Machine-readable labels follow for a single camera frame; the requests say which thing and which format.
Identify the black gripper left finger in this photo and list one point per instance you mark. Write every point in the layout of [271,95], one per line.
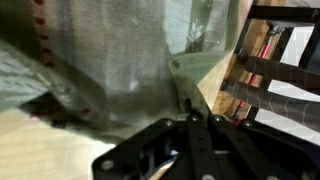
[196,150]

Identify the grey striped padded tube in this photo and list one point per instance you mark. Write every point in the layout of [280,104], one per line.
[283,71]
[276,101]

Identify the green patterned towel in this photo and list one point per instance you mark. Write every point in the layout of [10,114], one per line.
[126,66]

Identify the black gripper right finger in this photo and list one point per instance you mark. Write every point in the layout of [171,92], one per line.
[260,153]

